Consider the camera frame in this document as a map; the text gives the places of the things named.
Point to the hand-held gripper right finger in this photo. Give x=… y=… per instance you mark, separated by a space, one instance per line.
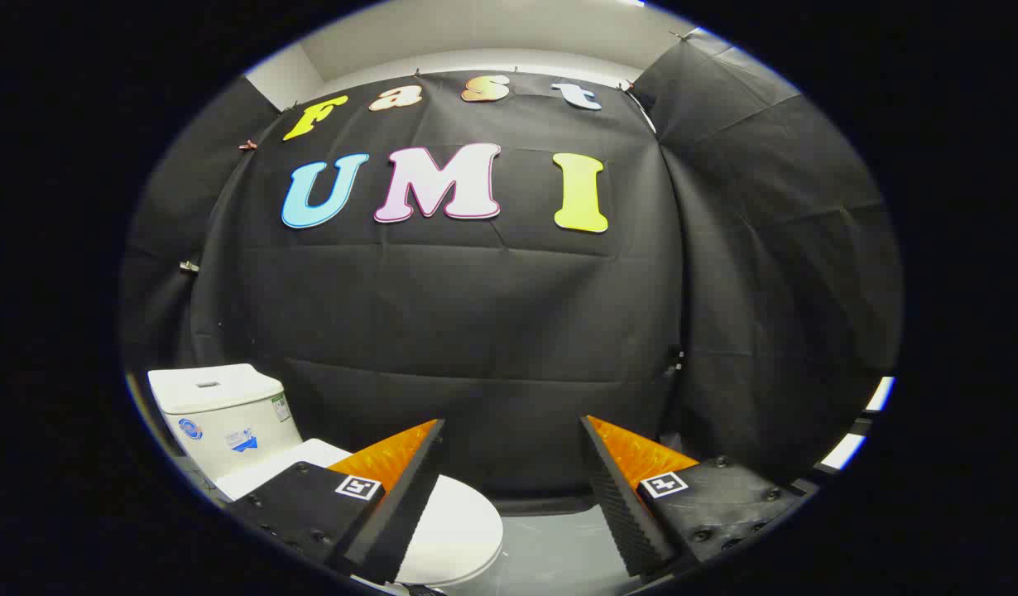
x=625 y=513

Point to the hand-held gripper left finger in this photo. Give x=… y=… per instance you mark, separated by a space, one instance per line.
x=397 y=521

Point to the white toilet lid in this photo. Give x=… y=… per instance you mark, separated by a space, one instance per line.
x=463 y=530

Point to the white ceramic toilet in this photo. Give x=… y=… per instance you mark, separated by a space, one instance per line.
x=219 y=414

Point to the black backdrop cloth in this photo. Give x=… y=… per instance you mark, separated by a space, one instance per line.
x=476 y=314

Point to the white panel with black bars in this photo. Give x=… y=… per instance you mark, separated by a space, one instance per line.
x=844 y=451

